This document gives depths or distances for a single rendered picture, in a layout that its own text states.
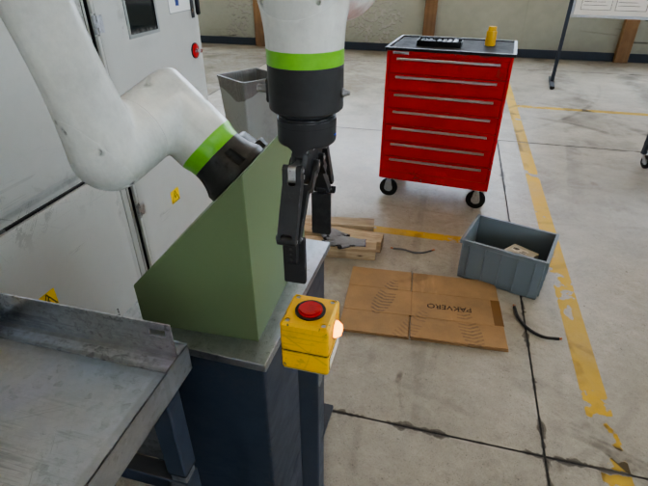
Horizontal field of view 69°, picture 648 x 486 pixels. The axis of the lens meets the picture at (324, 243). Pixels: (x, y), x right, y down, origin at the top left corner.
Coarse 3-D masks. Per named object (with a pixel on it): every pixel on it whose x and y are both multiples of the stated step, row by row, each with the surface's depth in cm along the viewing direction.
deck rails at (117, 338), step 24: (0, 312) 80; (24, 312) 78; (48, 312) 76; (72, 312) 75; (96, 312) 73; (0, 336) 78; (24, 336) 78; (48, 336) 78; (72, 336) 78; (96, 336) 76; (120, 336) 75; (144, 336) 73; (168, 336) 72; (120, 360) 73; (144, 360) 73; (168, 360) 73
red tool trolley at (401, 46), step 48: (432, 48) 263; (480, 48) 263; (384, 96) 279; (432, 96) 269; (480, 96) 261; (384, 144) 294; (432, 144) 284; (480, 144) 274; (384, 192) 315; (480, 192) 293
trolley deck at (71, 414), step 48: (0, 384) 70; (48, 384) 70; (96, 384) 70; (144, 384) 70; (0, 432) 63; (48, 432) 63; (96, 432) 63; (144, 432) 68; (0, 480) 57; (48, 480) 57; (96, 480) 58
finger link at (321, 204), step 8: (312, 192) 72; (320, 192) 72; (312, 200) 72; (320, 200) 72; (328, 200) 72; (312, 208) 73; (320, 208) 73; (328, 208) 73; (312, 216) 74; (320, 216) 74; (328, 216) 73; (312, 224) 75; (320, 224) 74; (328, 224) 74; (320, 232) 75; (328, 232) 75
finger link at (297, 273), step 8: (304, 240) 60; (304, 248) 61; (304, 256) 61; (288, 264) 63; (304, 264) 62; (288, 272) 63; (296, 272) 63; (304, 272) 63; (288, 280) 64; (296, 280) 64; (304, 280) 63
